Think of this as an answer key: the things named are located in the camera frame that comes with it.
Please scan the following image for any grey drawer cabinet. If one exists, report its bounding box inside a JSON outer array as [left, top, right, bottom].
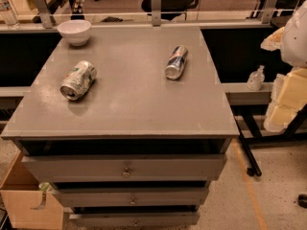
[[2, 27, 238, 216]]

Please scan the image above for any clear plastic water bottle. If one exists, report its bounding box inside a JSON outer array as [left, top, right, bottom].
[[0, 0, 19, 29]]

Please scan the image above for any black metal pole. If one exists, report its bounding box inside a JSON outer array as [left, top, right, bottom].
[[235, 114, 262, 176]]

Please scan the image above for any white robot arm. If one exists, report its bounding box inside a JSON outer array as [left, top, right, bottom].
[[261, 1, 307, 132]]

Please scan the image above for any black office chair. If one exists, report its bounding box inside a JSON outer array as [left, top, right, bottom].
[[141, 0, 199, 21]]

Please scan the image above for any grey metal railing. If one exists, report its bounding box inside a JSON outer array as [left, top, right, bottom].
[[0, 0, 307, 34]]

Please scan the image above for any cardboard box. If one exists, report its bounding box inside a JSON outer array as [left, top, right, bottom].
[[1, 152, 63, 230]]

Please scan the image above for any grey middle drawer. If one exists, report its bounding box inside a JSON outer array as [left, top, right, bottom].
[[53, 187, 209, 208]]

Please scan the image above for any grey bottom drawer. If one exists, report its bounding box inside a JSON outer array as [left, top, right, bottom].
[[69, 212, 200, 227]]

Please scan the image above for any grey top drawer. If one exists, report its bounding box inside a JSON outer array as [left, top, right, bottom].
[[22, 154, 226, 183]]

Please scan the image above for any grey drawer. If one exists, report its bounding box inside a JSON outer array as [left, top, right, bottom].
[[69, 212, 200, 227], [53, 187, 209, 208], [22, 154, 226, 183]]

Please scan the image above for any grey side bench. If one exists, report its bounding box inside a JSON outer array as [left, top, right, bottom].
[[223, 82, 272, 105]]

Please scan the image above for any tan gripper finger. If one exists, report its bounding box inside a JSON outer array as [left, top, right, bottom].
[[264, 68, 307, 132], [260, 27, 284, 51]]

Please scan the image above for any green white soda can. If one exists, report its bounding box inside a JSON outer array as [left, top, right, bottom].
[[60, 60, 97, 101]]

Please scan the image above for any white ceramic bowl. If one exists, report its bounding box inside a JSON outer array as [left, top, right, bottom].
[[58, 19, 91, 46]]

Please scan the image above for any blue silver redbull can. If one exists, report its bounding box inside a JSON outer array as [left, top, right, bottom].
[[165, 45, 188, 80]]

